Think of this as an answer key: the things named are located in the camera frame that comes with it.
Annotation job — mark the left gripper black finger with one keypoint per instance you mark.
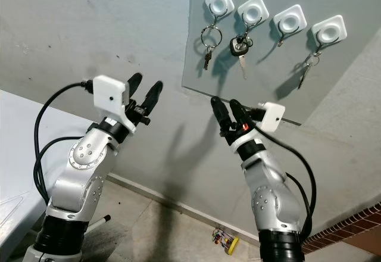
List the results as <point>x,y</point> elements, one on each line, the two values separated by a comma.
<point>153,97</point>
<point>135,86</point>

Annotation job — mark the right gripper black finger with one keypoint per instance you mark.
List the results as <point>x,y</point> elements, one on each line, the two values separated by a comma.
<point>221,112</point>
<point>237,114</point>

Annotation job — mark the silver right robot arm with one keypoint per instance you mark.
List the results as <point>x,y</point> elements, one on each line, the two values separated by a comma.
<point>271,196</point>

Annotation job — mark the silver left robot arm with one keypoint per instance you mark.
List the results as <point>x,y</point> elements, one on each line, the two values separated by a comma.
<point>80,167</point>

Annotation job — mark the black-headed silver key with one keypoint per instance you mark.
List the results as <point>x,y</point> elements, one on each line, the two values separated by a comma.
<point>240,47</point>

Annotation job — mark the white plastic table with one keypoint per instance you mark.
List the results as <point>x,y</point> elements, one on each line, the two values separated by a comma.
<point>18,155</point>

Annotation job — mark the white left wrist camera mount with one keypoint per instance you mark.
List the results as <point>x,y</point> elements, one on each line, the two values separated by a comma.
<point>110,98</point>

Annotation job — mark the grey wall board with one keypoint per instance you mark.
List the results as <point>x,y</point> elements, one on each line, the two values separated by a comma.
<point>268,77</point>

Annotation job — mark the white square wall hook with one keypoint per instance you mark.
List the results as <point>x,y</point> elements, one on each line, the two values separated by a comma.
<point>328,30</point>
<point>219,1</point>
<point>290,19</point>
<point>253,10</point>

